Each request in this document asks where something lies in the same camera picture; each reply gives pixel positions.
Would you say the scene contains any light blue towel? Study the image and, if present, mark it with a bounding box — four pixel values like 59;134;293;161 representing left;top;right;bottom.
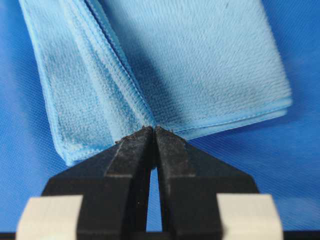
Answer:
20;0;292;166

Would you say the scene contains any dark blue table cloth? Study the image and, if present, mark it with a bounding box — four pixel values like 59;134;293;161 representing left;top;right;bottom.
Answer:
0;0;320;233

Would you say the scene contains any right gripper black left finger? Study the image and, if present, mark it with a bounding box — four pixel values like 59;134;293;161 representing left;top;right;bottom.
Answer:
15;125;154;240

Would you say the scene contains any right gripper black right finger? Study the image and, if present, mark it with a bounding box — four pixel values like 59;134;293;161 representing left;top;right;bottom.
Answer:
153;124;285;240

